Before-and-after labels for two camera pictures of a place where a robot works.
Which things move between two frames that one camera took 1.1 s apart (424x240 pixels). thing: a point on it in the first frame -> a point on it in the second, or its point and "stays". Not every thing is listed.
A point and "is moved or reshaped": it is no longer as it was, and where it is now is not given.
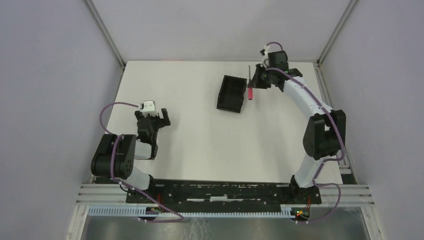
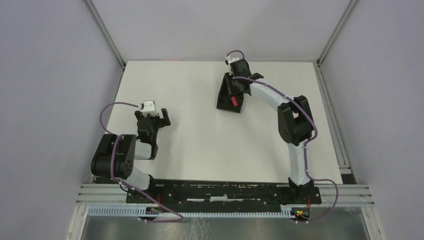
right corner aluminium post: x=350 y=7 stays
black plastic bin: x=232 y=93 stays
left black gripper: x=163 y=122 stays
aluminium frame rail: x=110 y=194 stays
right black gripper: x=256 y=82 -> x=229 y=77
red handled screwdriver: x=250 y=89 is moved or reshaped
